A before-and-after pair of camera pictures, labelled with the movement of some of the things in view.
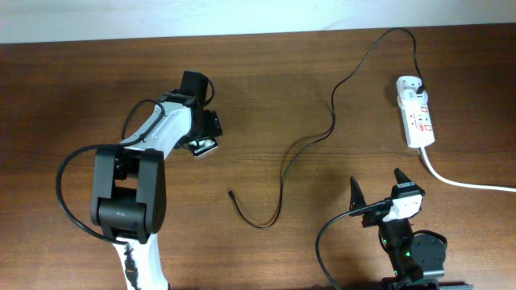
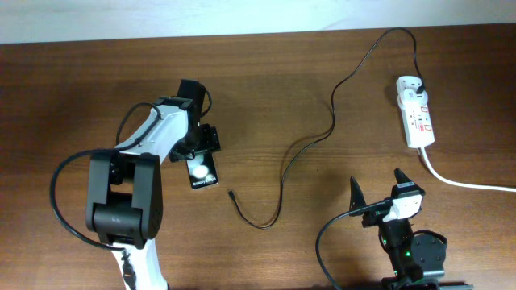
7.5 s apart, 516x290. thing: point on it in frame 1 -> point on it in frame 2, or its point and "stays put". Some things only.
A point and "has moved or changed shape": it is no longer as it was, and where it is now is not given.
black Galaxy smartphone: (205, 146) has moved or changed shape
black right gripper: (373, 217) stays put
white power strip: (418, 125) stays put
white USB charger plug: (407, 87) stays put
